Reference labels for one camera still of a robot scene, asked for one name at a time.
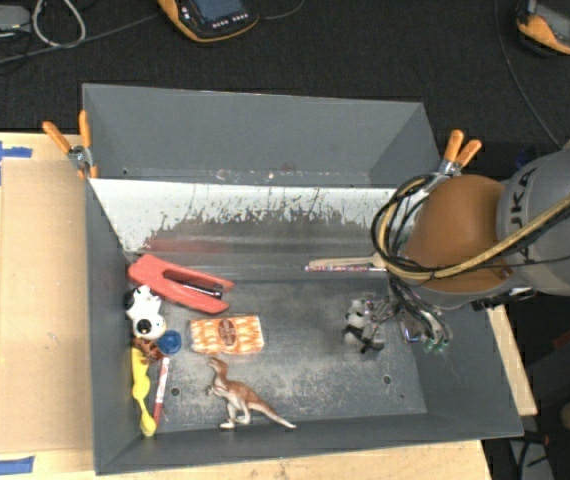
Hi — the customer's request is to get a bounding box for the blue ball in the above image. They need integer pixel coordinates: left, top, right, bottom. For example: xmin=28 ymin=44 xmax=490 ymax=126
xmin=157 ymin=330 xmax=183 ymax=356

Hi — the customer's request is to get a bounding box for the yellow long toy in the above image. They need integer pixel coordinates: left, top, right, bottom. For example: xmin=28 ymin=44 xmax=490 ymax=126
xmin=130 ymin=346 xmax=159 ymax=438

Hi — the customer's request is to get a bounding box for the small brown toy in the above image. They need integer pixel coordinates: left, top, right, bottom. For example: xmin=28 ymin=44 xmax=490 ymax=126
xmin=132 ymin=336 xmax=164 ymax=365

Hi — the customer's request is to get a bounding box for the brown toy dinosaur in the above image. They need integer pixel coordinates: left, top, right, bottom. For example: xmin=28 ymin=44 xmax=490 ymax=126
xmin=205 ymin=356 xmax=298 ymax=431

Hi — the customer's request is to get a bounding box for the pale stick with coloured print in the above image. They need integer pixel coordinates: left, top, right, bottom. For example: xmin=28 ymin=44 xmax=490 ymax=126
xmin=304 ymin=254 xmax=389 ymax=273

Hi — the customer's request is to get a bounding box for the orange patterned packet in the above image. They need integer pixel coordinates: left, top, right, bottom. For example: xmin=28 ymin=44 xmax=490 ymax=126
xmin=188 ymin=313 xmax=267 ymax=356

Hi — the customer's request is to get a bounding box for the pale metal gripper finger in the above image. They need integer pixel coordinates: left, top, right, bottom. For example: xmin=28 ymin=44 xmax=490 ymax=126
xmin=359 ymin=325 xmax=387 ymax=354
xmin=362 ymin=298 xmax=390 ymax=321

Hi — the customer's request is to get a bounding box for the black and white toy cow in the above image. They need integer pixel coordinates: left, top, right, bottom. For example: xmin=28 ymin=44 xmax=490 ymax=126
xmin=123 ymin=284 xmax=168 ymax=341

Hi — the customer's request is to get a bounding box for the white and black small toy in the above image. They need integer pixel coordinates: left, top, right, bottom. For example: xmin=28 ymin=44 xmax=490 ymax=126
xmin=341 ymin=299 xmax=367 ymax=347

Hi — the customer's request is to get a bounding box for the red stapler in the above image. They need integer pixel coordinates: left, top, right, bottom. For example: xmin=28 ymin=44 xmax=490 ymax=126
xmin=126 ymin=253 xmax=236 ymax=316

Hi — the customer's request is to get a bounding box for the brown cardboard board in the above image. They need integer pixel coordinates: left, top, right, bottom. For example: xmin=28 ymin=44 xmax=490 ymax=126
xmin=0 ymin=157 xmax=94 ymax=455

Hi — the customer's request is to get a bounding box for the grey metal bin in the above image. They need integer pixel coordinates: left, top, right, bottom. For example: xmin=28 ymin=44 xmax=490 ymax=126
xmin=80 ymin=83 xmax=525 ymax=475

